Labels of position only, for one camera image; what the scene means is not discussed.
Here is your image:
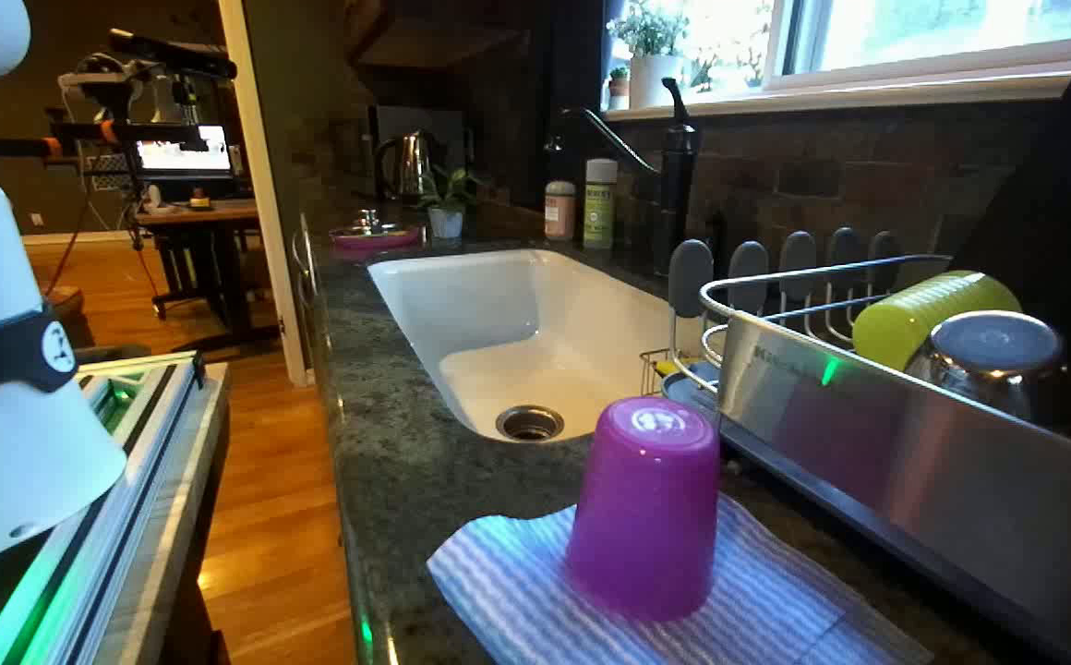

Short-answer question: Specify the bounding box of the yellow-green plastic cup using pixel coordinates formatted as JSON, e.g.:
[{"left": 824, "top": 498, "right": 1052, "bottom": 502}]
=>
[{"left": 848, "top": 264, "right": 1026, "bottom": 374}]

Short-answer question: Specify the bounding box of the purple plastic cup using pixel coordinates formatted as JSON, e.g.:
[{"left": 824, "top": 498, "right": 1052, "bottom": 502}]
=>
[{"left": 560, "top": 390, "right": 722, "bottom": 625}]

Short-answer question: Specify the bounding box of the stainless steel drying rack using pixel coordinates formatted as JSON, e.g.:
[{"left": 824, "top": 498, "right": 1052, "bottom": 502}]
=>
[{"left": 659, "top": 222, "right": 1071, "bottom": 665}]

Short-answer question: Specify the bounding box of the white kitchen sink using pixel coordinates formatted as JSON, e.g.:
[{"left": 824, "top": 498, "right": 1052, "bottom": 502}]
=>
[{"left": 365, "top": 243, "right": 711, "bottom": 449}]

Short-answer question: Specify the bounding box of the metal sink drain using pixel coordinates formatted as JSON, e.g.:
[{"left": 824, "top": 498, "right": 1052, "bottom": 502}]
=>
[{"left": 489, "top": 402, "right": 569, "bottom": 448}]

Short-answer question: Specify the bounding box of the yellow sponge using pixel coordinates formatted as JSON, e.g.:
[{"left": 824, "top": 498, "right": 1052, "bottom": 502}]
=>
[{"left": 651, "top": 350, "right": 695, "bottom": 382}]

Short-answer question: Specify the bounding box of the green soap bottle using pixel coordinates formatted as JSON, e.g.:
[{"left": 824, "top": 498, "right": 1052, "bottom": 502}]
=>
[{"left": 578, "top": 153, "right": 621, "bottom": 256}]

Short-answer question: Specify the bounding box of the small plant in white pot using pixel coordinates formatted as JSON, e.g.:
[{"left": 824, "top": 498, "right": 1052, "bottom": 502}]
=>
[{"left": 418, "top": 163, "right": 484, "bottom": 243}]

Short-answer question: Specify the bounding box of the pink tray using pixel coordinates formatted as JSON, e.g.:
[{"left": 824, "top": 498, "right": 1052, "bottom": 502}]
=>
[{"left": 328, "top": 208, "right": 424, "bottom": 263}]

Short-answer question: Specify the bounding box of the steel kettle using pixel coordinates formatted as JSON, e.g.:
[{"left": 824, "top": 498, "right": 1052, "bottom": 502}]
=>
[{"left": 371, "top": 126, "right": 440, "bottom": 208}]

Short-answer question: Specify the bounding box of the black kitchen faucet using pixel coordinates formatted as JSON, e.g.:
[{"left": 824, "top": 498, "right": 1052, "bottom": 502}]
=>
[{"left": 542, "top": 73, "right": 702, "bottom": 280}]

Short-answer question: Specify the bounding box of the blue striped dish cloth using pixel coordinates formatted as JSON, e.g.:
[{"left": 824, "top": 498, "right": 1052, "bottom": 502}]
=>
[{"left": 424, "top": 491, "right": 933, "bottom": 665}]

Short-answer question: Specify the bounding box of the windowsill plant in white pot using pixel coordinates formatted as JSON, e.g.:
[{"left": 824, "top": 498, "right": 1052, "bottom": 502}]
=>
[{"left": 604, "top": 0, "right": 695, "bottom": 109}]

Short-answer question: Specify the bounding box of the wooden desk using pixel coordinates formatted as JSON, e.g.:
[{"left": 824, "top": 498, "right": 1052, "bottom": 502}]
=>
[{"left": 127, "top": 199, "right": 265, "bottom": 344}]

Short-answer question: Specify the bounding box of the laptop screen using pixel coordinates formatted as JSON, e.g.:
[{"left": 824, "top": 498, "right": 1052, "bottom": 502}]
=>
[{"left": 127, "top": 120, "right": 236, "bottom": 177}]

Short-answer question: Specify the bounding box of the aluminium robot mounting platform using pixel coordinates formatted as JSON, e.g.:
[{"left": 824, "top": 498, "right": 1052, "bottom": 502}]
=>
[{"left": 0, "top": 346, "right": 232, "bottom": 665}]

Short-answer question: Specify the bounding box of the stainless steel bowl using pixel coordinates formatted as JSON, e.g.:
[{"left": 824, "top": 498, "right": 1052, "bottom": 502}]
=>
[{"left": 920, "top": 305, "right": 1071, "bottom": 427}]

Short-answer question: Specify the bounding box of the black bar with orange clamp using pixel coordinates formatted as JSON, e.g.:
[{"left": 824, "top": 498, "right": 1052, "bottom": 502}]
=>
[{"left": 0, "top": 113, "right": 124, "bottom": 163}]

